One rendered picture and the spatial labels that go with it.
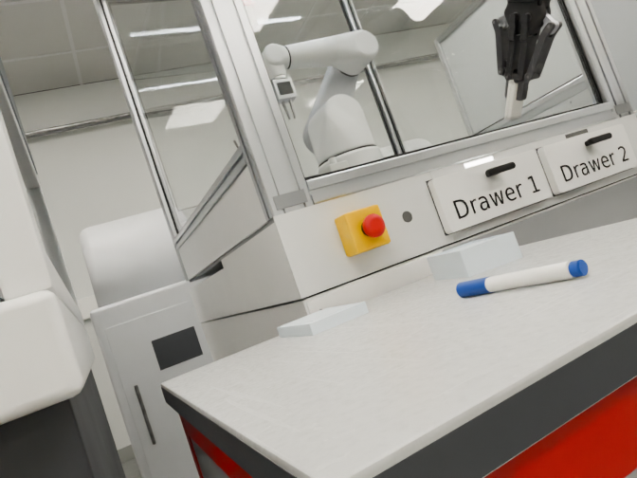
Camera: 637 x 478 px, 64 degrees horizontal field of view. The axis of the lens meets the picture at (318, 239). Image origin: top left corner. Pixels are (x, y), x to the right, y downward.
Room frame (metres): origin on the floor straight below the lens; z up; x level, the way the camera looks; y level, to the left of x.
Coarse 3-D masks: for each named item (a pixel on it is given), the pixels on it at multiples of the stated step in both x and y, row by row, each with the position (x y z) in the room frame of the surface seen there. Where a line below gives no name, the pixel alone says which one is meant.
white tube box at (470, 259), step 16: (480, 240) 0.79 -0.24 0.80; (496, 240) 0.69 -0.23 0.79; (512, 240) 0.70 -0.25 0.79; (432, 256) 0.78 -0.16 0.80; (448, 256) 0.72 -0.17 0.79; (464, 256) 0.68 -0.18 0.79; (480, 256) 0.69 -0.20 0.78; (496, 256) 0.69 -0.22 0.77; (512, 256) 0.69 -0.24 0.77; (432, 272) 0.80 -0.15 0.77; (448, 272) 0.74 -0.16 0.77; (464, 272) 0.69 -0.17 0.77; (480, 272) 0.69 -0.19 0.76
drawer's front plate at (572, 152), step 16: (608, 128) 1.20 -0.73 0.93; (624, 128) 1.22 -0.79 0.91; (560, 144) 1.12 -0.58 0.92; (576, 144) 1.15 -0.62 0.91; (592, 144) 1.17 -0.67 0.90; (608, 144) 1.19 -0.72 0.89; (624, 144) 1.21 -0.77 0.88; (544, 160) 1.11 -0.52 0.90; (560, 160) 1.12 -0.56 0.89; (576, 160) 1.14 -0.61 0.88; (560, 176) 1.11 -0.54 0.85; (576, 176) 1.13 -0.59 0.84; (592, 176) 1.15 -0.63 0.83; (560, 192) 1.10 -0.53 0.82
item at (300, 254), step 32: (384, 192) 0.94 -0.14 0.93; (416, 192) 0.97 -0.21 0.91; (576, 192) 1.15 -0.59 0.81; (288, 224) 0.85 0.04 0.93; (320, 224) 0.87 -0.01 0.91; (416, 224) 0.96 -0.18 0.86; (480, 224) 1.02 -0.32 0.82; (256, 256) 0.98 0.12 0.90; (288, 256) 0.84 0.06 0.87; (320, 256) 0.87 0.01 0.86; (352, 256) 0.89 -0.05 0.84; (384, 256) 0.92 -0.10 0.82; (192, 288) 1.63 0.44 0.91; (224, 288) 1.27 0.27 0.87; (256, 288) 1.04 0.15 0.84; (288, 288) 0.88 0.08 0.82; (320, 288) 0.86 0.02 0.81
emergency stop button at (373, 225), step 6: (366, 216) 0.84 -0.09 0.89; (372, 216) 0.83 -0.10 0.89; (378, 216) 0.84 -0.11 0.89; (366, 222) 0.83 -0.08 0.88; (372, 222) 0.83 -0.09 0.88; (378, 222) 0.84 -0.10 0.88; (384, 222) 0.85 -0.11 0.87; (366, 228) 0.83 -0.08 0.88; (372, 228) 0.83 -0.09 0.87; (378, 228) 0.84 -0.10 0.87; (384, 228) 0.84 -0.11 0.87; (372, 234) 0.83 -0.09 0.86; (378, 234) 0.84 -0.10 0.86
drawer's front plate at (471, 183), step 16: (496, 160) 1.04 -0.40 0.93; (512, 160) 1.06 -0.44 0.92; (528, 160) 1.08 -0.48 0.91; (448, 176) 0.98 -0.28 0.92; (464, 176) 1.00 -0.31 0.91; (480, 176) 1.01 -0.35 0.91; (496, 176) 1.03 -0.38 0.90; (512, 176) 1.05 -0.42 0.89; (528, 176) 1.07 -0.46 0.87; (544, 176) 1.09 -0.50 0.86; (432, 192) 0.97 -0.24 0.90; (448, 192) 0.98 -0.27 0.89; (464, 192) 0.99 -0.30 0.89; (480, 192) 1.01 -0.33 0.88; (512, 192) 1.04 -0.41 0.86; (528, 192) 1.06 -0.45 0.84; (544, 192) 1.08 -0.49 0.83; (448, 208) 0.97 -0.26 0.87; (464, 208) 0.99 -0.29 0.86; (480, 208) 1.00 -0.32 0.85; (496, 208) 1.02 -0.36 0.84; (512, 208) 1.04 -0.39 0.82; (448, 224) 0.96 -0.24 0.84; (464, 224) 0.98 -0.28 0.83
